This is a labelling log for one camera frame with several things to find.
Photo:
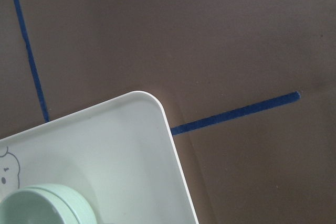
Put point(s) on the green bowl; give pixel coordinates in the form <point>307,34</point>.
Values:
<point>34,206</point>
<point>77,204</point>

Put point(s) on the cream bear print tray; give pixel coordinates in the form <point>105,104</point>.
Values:
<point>119,154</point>

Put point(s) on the green bowl on tray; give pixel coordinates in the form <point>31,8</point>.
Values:
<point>77,204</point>

